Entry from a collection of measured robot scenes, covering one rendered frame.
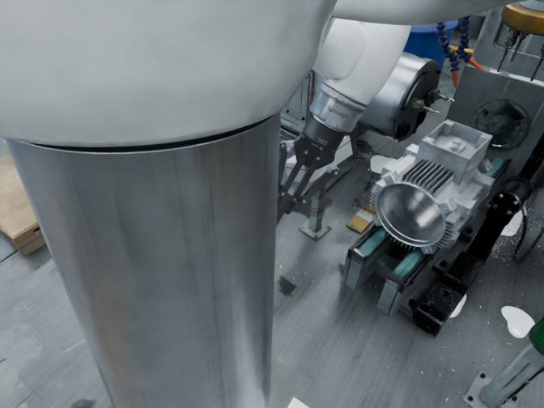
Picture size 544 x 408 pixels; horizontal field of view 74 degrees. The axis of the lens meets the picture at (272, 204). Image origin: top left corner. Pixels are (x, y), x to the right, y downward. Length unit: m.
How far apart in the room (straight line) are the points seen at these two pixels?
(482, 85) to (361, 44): 0.66
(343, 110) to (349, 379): 0.53
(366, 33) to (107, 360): 0.56
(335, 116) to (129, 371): 0.54
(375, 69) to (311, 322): 0.55
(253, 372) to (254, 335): 0.03
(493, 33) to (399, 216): 0.65
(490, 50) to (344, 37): 0.77
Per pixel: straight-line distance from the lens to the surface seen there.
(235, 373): 0.19
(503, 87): 1.22
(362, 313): 0.90
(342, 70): 0.63
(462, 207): 0.80
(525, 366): 0.75
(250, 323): 0.17
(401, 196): 0.94
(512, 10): 1.04
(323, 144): 0.66
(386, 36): 0.63
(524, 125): 1.23
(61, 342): 0.96
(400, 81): 1.11
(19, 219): 2.42
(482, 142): 0.89
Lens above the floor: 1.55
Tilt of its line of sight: 42 degrees down
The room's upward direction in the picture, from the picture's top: straight up
